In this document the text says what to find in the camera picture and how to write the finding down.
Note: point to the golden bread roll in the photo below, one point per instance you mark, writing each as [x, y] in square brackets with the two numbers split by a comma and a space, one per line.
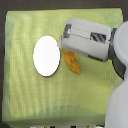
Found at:
[72, 61]

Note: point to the white round plate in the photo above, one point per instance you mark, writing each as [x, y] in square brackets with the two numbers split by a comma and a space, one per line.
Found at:
[46, 56]

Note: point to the green table cloth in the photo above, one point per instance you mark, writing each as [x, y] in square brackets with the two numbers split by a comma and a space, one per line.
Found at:
[65, 98]

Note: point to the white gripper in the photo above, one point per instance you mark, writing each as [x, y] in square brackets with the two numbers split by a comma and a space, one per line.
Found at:
[86, 38]

